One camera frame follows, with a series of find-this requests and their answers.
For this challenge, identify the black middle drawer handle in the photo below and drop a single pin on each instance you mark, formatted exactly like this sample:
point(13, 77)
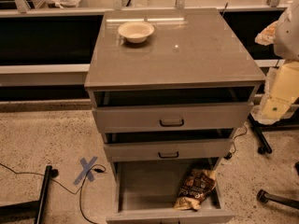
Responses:
point(166, 156)

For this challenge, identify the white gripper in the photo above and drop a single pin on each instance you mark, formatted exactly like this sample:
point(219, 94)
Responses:
point(288, 36)

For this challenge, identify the black caster leg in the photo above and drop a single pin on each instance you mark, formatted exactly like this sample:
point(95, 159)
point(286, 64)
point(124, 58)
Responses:
point(265, 197)

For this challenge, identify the black drawer handle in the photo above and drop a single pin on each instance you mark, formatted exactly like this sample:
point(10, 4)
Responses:
point(171, 122)
point(166, 156)

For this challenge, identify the bottom grey drawer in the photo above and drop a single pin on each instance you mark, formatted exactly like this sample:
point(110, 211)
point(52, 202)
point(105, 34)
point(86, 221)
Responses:
point(147, 191)

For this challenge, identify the blue tape cross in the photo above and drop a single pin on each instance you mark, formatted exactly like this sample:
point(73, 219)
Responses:
point(86, 170)

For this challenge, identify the top grey drawer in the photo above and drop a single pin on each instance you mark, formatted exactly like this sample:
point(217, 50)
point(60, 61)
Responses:
point(137, 119)

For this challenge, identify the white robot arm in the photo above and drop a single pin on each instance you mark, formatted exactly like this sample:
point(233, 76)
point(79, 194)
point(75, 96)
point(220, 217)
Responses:
point(284, 35)

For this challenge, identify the brown chip bag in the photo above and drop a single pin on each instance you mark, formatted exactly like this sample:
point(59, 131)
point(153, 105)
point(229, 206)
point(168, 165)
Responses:
point(197, 185)

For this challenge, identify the middle grey drawer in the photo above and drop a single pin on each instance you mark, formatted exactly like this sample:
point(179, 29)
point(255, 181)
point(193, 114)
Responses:
point(211, 148)

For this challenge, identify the white paper bowl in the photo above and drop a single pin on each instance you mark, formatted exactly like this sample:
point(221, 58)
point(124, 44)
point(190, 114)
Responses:
point(136, 31)

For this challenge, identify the grey drawer cabinet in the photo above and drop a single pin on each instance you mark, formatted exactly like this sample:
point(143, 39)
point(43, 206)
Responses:
point(193, 57)

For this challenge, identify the black stand leg left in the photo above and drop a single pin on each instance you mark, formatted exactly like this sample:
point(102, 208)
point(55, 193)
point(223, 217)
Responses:
point(32, 209)

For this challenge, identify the black top drawer handle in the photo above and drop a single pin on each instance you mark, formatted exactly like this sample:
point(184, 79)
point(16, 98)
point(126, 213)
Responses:
point(171, 122)

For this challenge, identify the grey drawer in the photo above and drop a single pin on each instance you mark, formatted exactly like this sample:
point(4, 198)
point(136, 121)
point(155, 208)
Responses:
point(147, 191)
point(211, 148)
point(137, 119)

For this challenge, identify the black stand leg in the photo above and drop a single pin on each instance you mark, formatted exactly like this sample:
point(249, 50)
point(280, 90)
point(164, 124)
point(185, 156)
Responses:
point(283, 124)
point(32, 209)

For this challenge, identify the black stand leg right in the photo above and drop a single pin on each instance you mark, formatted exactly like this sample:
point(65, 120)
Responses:
point(283, 124)

